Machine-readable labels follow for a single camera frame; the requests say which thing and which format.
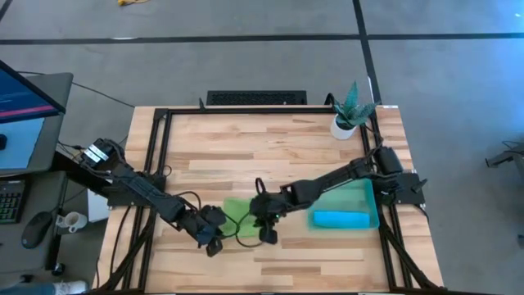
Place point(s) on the black device with green light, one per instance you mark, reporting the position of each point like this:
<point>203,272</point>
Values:
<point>262,110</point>

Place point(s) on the black floor vent grille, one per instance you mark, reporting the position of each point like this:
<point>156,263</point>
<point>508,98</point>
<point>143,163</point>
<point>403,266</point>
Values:
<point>256,97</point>

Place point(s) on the black computer monitor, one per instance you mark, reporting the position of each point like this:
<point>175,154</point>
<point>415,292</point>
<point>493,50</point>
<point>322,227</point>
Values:
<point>24,98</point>

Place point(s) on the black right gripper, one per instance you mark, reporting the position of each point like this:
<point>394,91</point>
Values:
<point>266,207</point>

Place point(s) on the black computer mouse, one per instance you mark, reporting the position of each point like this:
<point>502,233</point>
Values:
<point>37,229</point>

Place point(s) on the backlit black keyboard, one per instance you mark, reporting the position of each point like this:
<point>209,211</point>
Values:
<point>9,207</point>

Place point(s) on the teal translucent plastic basket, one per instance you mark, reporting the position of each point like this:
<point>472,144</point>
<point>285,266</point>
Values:
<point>356,197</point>

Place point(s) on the green microfiber towel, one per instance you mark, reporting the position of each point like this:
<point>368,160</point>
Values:
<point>235,209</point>

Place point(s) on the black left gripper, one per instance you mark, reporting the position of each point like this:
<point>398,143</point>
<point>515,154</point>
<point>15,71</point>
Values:
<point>202,229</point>

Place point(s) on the green snake plant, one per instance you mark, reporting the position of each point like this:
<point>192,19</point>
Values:
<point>352,110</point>

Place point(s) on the person's leg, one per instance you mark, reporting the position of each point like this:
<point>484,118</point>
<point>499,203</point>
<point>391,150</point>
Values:
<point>24,290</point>

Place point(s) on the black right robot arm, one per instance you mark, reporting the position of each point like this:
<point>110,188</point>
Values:
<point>323,184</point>

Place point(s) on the person's shoe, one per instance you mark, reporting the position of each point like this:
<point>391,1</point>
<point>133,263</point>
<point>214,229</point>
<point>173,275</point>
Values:
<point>71,287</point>

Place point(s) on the grey keyboard tray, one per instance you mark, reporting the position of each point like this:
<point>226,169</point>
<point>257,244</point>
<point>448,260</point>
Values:
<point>45,192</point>

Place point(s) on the white box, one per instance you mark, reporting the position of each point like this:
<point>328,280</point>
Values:
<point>97,209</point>

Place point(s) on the white mug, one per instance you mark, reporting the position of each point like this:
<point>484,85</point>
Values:
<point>75,221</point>

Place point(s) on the white plant pot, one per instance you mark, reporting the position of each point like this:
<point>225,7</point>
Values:
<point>340,133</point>

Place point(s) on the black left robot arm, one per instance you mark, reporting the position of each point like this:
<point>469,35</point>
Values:
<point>139,188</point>

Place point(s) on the blue microfiber towel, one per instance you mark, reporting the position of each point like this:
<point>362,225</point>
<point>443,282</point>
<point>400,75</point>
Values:
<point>341,219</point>

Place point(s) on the grey tripod stand base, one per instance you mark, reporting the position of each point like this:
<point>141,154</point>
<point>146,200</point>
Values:
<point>507,157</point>

